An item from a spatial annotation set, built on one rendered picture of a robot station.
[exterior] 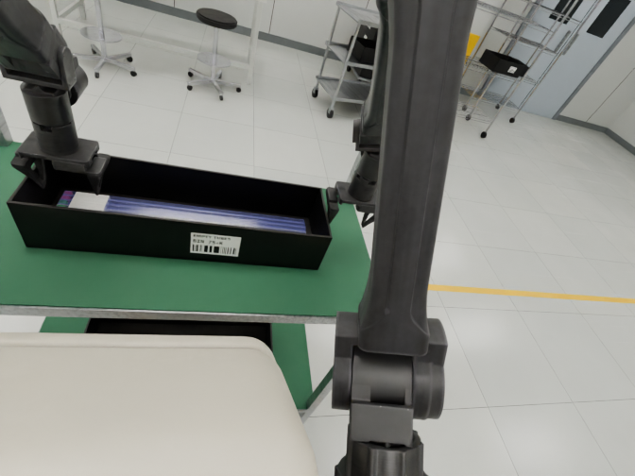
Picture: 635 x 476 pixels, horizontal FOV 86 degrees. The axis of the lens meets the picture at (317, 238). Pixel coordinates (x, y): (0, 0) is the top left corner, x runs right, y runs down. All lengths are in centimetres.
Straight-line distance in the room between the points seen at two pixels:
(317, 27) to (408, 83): 524
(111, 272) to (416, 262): 61
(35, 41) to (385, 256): 50
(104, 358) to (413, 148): 23
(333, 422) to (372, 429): 136
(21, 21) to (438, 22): 47
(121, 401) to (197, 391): 3
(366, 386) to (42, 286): 60
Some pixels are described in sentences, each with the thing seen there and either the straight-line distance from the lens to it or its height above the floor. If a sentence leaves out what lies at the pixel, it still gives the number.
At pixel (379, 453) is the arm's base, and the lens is 34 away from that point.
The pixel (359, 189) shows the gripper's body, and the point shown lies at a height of 116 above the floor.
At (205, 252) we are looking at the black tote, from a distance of 74.
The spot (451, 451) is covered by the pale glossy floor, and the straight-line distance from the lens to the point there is 193.
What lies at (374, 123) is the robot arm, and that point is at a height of 132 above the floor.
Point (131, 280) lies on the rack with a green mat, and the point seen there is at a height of 95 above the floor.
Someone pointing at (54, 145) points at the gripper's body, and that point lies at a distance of 72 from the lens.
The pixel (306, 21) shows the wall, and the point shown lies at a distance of 544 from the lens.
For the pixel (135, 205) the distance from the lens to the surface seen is 82.
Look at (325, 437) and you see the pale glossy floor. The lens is 167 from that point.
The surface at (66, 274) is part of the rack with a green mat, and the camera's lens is 77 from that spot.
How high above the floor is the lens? 155
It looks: 43 degrees down
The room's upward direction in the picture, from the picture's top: 23 degrees clockwise
